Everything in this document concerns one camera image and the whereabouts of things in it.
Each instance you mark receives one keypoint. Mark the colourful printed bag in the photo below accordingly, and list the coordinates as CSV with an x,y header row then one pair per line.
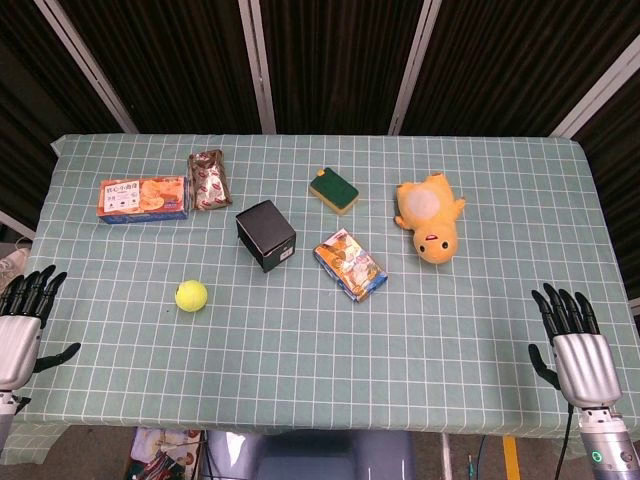
x,y
162,452

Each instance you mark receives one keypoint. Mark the black cardboard box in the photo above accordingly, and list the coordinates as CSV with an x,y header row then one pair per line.
x,y
265,234

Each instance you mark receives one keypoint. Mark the white partition post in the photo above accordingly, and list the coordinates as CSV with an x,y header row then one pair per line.
x,y
259,65
411,65
87,65
597,92

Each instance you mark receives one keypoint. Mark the green yellow sponge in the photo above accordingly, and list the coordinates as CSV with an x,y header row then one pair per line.
x,y
334,192

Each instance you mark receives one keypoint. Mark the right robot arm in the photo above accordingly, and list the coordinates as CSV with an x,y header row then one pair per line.
x,y
602,440

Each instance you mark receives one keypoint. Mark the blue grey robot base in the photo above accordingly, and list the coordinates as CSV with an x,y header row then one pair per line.
x,y
310,455

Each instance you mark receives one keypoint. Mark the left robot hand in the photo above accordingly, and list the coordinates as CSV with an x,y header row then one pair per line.
x,y
17,340

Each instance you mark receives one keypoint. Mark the yellow tennis ball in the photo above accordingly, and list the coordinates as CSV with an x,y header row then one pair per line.
x,y
191,296

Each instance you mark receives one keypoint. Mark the brown foil snack bag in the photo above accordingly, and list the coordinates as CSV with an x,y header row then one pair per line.
x,y
209,183

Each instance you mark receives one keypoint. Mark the orange snack box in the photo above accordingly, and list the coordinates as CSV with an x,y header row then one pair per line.
x,y
142,201

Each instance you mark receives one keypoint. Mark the green checkered tablecloth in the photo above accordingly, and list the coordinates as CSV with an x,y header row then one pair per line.
x,y
320,360

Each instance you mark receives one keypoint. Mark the yellow plush toy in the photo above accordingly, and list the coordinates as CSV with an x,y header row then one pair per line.
x,y
429,220

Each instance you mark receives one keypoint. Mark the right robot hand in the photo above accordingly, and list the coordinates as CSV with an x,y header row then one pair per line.
x,y
582,360

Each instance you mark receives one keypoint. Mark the orange blue snack pack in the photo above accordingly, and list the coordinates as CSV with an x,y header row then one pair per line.
x,y
350,269

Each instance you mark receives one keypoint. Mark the white sneaker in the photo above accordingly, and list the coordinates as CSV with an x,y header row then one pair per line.
x,y
11,260

